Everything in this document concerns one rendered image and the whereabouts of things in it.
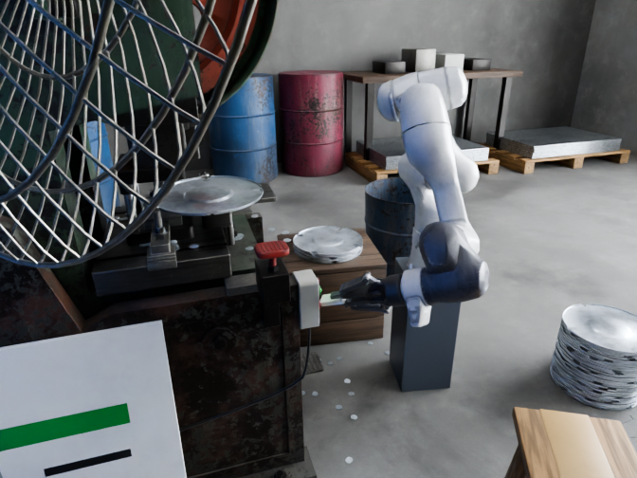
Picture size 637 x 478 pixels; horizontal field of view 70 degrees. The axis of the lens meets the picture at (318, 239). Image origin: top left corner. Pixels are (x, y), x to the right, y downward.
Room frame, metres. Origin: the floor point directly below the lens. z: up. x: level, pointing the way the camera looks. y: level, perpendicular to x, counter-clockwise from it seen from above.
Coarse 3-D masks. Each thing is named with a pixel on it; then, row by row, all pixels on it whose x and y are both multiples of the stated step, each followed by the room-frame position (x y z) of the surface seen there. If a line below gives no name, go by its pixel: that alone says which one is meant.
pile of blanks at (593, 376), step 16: (560, 336) 1.34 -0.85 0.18; (560, 352) 1.32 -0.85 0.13; (576, 352) 1.25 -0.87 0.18; (592, 352) 1.22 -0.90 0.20; (608, 352) 1.20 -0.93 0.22; (560, 368) 1.30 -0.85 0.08; (576, 368) 1.25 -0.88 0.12; (592, 368) 1.22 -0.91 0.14; (608, 368) 1.18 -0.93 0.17; (624, 368) 1.17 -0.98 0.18; (560, 384) 1.28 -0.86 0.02; (576, 384) 1.24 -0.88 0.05; (592, 384) 1.20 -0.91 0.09; (608, 384) 1.18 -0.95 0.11; (624, 384) 1.18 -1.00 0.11; (592, 400) 1.20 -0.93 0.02; (608, 400) 1.17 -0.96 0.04; (624, 400) 1.17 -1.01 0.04
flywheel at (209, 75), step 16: (192, 0) 1.53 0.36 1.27; (224, 0) 1.56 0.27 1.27; (240, 0) 1.54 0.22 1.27; (224, 16) 1.56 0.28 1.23; (240, 16) 1.54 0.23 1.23; (256, 16) 1.55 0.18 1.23; (208, 32) 1.54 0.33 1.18; (224, 32) 1.55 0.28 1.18; (208, 48) 1.54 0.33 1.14; (208, 64) 1.51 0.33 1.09; (208, 80) 1.50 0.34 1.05
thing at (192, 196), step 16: (224, 176) 1.31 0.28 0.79; (176, 192) 1.19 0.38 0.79; (192, 192) 1.17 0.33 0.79; (208, 192) 1.17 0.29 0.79; (224, 192) 1.17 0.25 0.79; (240, 192) 1.19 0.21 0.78; (256, 192) 1.19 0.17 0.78; (160, 208) 1.06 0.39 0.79; (176, 208) 1.07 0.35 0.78; (192, 208) 1.07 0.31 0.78; (208, 208) 1.07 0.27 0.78; (224, 208) 1.07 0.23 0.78; (240, 208) 1.07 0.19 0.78
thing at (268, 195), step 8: (264, 184) 1.27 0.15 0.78; (264, 192) 1.20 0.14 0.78; (272, 192) 1.20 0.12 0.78; (264, 200) 1.14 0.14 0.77; (272, 200) 1.15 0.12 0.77; (208, 216) 1.12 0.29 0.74; (216, 216) 1.13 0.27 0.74; (224, 216) 1.13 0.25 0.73; (208, 224) 1.12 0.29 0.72; (216, 224) 1.13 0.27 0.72; (224, 224) 1.13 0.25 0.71; (232, 224) 1.14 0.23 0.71; (224, 232) 1.14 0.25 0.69; (232, 232) 1.14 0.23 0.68; (232, 240) 1.14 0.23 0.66
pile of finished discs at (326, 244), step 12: (312, 228) 1.88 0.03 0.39; (324, 228) 1.88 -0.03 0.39; (336, 228) 1.88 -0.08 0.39; (300, 240) 1.75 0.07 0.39; (312, 240) 1.75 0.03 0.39; (324, 240) 1.74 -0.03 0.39; (336, 240) 1.73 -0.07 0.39; (348, 240) 1.75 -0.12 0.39; (360, 240) 1.74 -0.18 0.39; (300, 252) 1.66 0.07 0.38; (312, 252) 1.65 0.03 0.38; (324, 252) 1.63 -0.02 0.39; (336, 252) 1.63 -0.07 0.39; (348, 252) 1.65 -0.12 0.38; (360, 252) 1.69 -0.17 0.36
